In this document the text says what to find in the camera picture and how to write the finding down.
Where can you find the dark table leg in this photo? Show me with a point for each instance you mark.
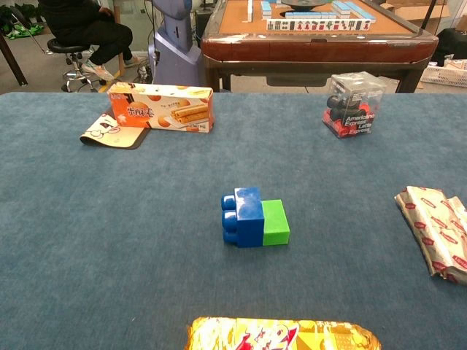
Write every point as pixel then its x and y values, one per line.
pixel 14 62

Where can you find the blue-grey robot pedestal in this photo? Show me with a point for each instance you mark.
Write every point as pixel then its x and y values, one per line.
pixel 175 47

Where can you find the silver red snack wrapper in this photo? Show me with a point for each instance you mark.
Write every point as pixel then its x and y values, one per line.
pixel 434 229

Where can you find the clear coffee capsule box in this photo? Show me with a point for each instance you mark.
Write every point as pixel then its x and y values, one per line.
pixel 355 105

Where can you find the green toy block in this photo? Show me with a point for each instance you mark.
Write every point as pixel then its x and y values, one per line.
pixel 275 218

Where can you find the face-up mahjong tile row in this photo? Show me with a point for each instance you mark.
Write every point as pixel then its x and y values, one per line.
pixel 317 25

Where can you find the black swivel stool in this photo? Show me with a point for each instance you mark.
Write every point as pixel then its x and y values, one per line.
pixel 69 47

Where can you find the orange egg roll box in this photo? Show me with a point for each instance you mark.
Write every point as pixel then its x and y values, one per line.
pixel 146 109

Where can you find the cartoon printed mouse pad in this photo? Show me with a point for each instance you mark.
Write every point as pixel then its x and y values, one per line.
pixel 106 135

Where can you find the blue toy block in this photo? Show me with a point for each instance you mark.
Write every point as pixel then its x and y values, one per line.
pixel 248 215

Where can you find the brown mahjong table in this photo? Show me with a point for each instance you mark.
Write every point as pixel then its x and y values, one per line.
pixel 310 47

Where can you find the black bag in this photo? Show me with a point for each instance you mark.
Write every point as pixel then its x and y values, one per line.
pixel 452 45

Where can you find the gold snack package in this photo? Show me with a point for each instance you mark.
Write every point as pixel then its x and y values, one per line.
pixel 277 335

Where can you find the seated person in black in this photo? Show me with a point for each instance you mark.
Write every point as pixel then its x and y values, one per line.
pixel 91 29

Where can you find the blue felt tablecloth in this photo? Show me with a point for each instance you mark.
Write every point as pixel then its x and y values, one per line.
pixel 146 237

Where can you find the white plastic basket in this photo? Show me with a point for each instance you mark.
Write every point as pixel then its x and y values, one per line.
pixel 445 76

